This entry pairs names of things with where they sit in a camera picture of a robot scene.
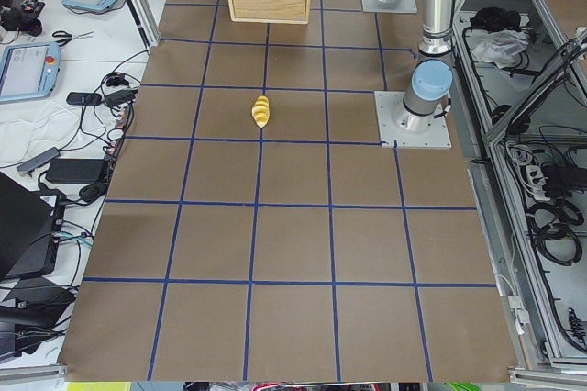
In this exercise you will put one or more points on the black cloth bundle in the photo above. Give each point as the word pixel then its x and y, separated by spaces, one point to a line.
pixel 495 19

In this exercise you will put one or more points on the toy bread roll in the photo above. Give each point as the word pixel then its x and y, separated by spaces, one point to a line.
pixel 261 111

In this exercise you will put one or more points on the black scissors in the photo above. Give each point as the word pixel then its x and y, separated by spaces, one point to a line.
pixel 63 37

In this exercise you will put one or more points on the black laptop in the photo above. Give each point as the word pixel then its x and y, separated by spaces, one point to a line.
pixel 30 221

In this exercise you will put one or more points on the lower teach pendant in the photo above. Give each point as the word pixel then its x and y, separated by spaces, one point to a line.
pixel 29 71

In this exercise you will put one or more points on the black power brick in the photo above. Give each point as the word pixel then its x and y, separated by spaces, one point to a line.
pixel 75 171

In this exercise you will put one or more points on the white crumpled cloth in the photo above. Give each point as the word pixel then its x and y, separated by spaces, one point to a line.
pixel 502 48

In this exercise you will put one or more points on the grey usb hub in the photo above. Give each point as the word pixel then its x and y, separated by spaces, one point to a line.
pixel 38 161

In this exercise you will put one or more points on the white power strip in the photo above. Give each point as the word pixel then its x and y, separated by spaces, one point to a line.
pixel 527 170

